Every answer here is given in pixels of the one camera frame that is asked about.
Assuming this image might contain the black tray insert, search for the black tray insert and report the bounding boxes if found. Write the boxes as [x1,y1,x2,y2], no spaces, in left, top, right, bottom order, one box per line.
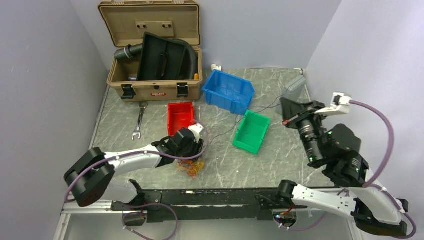
[136,32,187,81]

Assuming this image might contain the purple wire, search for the purple wire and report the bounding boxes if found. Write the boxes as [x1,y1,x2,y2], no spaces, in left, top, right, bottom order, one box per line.
[206,102,286,143]

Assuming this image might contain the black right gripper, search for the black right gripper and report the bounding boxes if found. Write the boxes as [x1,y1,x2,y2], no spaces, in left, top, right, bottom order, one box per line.
[279,96,328,164]

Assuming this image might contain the white pipe elbow fitting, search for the white pipe elbow fitting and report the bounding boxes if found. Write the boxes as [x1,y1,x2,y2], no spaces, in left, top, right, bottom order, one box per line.
[210,64,222,71]

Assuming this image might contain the tan open toolbox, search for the tan open toolbox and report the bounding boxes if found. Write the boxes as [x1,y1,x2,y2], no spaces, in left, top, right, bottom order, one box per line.
[98,0,203,102]

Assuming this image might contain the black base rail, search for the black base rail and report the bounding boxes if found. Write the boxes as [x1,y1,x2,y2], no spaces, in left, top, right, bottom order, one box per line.
[110,187,291,223]

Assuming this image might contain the silver combination wrench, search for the silver combination wrench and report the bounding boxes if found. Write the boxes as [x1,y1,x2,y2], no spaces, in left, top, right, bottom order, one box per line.
[131,101,148,141]

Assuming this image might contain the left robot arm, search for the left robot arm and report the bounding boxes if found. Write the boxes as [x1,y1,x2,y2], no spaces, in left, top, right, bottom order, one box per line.
[64,123,207,210]

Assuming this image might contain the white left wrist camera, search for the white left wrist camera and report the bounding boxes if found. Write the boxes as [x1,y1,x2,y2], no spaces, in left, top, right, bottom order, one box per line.
[188,123,205,142]

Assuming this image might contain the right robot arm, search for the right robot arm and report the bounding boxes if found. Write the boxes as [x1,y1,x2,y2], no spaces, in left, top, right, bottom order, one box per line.
[275,92,416,239]

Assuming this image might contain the blue plastic bin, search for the blue plastic bin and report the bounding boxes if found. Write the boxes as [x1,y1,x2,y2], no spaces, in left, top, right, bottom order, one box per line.
[202,70,255,115]

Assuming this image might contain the red plastic bin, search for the red plastic bin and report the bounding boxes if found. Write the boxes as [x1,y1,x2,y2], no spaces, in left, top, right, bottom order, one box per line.
[167,102,195,136]

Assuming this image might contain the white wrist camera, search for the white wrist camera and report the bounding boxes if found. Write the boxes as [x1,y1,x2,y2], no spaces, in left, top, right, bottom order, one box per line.
[188,123,205,142]
[314,92,352,117]

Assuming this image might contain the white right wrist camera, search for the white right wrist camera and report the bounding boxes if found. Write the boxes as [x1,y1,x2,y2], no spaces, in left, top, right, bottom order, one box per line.
[314,92,352,117]

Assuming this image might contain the green plastic bin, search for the green plastic bin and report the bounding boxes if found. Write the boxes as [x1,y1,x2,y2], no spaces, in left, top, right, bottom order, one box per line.
[232,110,271,154]

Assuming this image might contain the orange yellow purple wires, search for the orange yellow purple wires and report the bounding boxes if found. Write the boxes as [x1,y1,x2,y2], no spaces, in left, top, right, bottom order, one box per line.
[176,158,206,180]

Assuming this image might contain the black corrugated hose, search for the black corrugated hose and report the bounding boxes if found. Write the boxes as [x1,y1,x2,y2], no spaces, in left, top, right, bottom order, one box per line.
[114,38,199,81]

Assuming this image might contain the grey plastic case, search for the grey plastic case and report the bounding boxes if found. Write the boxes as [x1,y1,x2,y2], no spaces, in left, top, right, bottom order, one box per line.
[283,74,306,101]

